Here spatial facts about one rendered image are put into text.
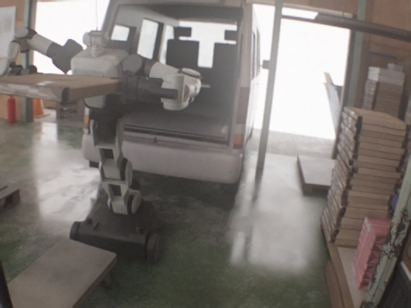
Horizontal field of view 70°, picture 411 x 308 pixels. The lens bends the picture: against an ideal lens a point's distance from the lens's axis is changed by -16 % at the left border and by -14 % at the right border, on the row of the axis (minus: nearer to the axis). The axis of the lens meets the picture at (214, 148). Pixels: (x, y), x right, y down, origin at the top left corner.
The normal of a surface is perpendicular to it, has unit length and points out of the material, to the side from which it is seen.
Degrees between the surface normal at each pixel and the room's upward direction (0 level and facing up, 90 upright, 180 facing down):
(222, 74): 93
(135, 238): 45
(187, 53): 93
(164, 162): 89
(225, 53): 93
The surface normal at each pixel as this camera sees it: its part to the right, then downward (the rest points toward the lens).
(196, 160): -0.10, 0.18
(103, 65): -0.11, -0.12
